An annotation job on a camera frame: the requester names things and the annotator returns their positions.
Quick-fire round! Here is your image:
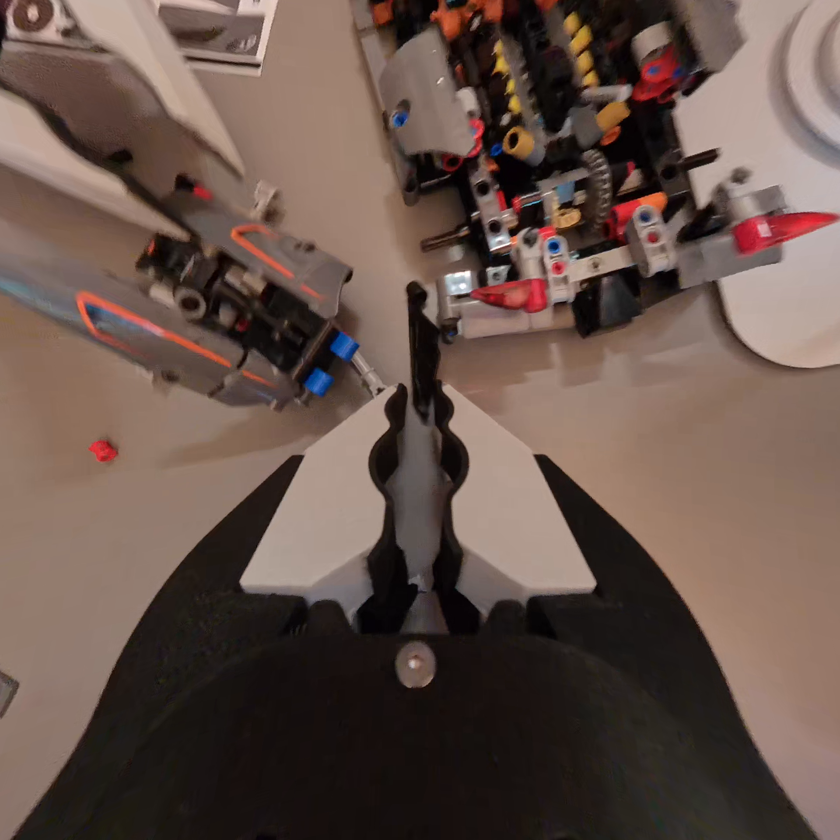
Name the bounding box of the black grey lego assembly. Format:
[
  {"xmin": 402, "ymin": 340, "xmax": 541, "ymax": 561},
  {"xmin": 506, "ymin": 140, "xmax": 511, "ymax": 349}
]
[{"xmin": 0, "ymin": 174, "xmax": 385, "ymax": 411}]

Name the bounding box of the dark grey lego wing panel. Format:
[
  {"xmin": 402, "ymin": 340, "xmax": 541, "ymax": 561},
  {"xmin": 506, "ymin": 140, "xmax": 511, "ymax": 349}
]
[{"xmin": 0, "ymin": 252, "xmax": 296, "ymax": 411}]

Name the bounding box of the large lego car chassis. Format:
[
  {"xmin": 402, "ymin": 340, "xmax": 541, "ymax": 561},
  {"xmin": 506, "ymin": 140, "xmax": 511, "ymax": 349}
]
[{"xmin": 351, "ymin": 0, "xmax": 840, "ymax": 342}]

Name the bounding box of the lego sticker sheet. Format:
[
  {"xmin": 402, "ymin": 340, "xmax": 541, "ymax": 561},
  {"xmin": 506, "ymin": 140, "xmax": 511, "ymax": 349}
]
[{"xmin": 0, "ymin": 0, "xmax": 280, "ymax": 76}]

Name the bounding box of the black lego fin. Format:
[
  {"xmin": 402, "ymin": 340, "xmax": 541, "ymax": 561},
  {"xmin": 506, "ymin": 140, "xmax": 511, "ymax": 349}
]
[{"xmin": 406, "ymin": 281, "xmax": 442, "ymax": 421}]

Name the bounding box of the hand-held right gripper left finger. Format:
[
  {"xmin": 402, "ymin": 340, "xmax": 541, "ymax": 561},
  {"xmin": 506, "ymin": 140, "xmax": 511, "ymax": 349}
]
[{"xmin": 238, "ymin": 385, "xmax": 409, "ymax": 599}]

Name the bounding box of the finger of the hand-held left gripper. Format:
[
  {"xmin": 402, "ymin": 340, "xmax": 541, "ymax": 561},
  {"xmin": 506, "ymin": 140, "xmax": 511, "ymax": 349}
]
[
  {"xmin": 0, "ymin": 0, "xmax": 246, "ymax": 176},
  {"xmin": 0, "ymin": 91, "xmax": 193, "ymax": 242}
]

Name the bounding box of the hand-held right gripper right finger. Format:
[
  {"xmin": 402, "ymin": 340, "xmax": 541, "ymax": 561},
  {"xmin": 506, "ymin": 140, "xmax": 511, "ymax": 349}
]
[{"xmin": 440, "ymin": 384, "xmax": 598, "ymax": 613}]

